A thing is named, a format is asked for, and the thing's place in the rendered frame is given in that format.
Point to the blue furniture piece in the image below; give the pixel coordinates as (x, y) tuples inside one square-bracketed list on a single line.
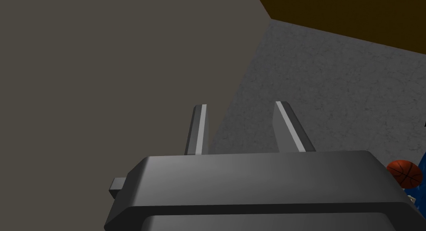
[(420, 184)]

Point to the orange basketball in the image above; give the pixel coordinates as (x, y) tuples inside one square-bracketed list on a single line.
[(405, 173)]

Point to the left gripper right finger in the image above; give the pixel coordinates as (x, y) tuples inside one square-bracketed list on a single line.
[(289, 131)]

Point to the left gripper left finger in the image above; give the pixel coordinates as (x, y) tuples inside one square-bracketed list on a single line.
[(198, 131)]

